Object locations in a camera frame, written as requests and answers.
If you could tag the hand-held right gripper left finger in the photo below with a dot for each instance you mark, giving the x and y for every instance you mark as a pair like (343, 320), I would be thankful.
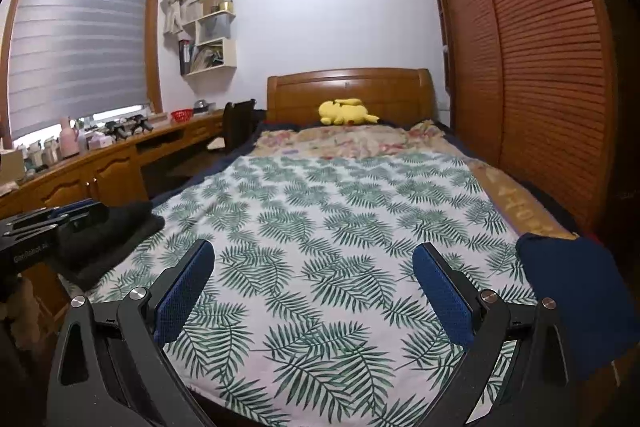
(182, 294)

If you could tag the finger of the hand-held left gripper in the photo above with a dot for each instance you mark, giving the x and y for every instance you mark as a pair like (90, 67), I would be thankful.
(75, 207)
(80, 223)

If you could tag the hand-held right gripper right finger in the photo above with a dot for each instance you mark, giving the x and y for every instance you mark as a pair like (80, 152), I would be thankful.
(442, 294)

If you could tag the wooden desk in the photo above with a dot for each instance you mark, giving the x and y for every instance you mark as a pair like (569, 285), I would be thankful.
(110, 169)

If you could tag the grey folded garment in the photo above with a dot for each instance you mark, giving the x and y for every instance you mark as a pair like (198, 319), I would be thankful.
(117, 263)

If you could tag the cluster of toiletry bottles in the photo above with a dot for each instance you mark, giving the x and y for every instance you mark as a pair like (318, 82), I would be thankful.
(42, 153)

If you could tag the pink bottle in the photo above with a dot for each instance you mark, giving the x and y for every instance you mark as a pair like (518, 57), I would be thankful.
(69, 139)

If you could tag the pink box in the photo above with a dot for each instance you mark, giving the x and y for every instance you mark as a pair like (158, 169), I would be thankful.
(97, 141)

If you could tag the cardboard box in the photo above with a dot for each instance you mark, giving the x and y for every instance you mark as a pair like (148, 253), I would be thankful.
(11, 166)

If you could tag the black metal device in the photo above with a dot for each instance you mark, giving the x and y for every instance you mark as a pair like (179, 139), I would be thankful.
(125, 127)

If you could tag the orange printed blanket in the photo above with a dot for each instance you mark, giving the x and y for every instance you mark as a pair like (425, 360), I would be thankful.
(520, 202)

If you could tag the leaf print bed sheet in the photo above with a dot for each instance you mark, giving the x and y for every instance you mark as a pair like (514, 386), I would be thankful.
(325, 257)

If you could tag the blue folded garment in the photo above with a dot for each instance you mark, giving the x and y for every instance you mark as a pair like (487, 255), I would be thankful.
(575, 302)

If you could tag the red basket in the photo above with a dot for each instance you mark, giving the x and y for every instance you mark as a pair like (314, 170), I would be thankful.
(182, 115)

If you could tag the grey window blind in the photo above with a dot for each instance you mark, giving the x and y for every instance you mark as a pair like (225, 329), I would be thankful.
(80, 47)

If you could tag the grey metal pot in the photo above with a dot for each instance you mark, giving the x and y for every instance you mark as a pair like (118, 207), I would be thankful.
(203, 106)

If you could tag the floral quilt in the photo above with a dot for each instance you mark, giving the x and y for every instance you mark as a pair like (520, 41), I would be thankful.
(350, 139)

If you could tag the dark chair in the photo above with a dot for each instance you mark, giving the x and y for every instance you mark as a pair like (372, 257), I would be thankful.
(240, 122)

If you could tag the black binders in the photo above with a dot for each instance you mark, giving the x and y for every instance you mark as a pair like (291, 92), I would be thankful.
(185, 57)

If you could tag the stack of papers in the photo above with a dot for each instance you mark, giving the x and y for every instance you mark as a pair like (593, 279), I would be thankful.
(207, 57)

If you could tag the yellow plush toy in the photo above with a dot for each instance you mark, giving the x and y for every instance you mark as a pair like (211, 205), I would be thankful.
(345, 112)

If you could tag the grey paper bag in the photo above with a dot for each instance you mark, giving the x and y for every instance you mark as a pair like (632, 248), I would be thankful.
(216, 27)

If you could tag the wooden bed headboard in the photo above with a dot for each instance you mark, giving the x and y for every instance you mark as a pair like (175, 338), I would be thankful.
(300, 92)

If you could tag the wooden louvered wardrobe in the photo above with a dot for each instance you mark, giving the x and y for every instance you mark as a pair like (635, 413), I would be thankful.
(540, 67)

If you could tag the gold tin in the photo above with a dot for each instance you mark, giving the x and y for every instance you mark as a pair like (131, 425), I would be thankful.
(226, 5)

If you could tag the wooden window frame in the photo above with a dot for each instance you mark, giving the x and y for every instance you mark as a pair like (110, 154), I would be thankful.
(155, 42)

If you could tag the white wall shelf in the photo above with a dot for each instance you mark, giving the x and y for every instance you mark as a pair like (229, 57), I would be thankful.
(229, 54)

